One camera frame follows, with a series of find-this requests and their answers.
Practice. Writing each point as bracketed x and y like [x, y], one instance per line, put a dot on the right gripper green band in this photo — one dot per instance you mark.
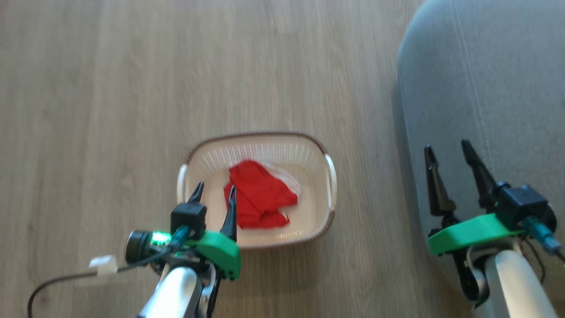
[472, 232]

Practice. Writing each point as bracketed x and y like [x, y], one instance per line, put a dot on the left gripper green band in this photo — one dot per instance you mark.
[218, 254]

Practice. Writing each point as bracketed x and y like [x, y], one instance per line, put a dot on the red and white garment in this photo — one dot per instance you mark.
[258, 194]

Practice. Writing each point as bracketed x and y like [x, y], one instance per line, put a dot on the grey fabric sofa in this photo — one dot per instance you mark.
[485, 88]

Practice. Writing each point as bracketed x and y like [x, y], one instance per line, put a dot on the white laundry basket brown rim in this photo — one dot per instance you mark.
[309, 212]

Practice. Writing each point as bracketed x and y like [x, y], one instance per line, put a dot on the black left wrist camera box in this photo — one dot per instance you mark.
[189, 218]

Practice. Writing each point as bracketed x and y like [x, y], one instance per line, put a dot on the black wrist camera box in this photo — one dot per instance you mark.
[189, 218]
[523, 203]

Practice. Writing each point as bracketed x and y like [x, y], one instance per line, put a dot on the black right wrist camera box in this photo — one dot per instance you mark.
[523, 203]

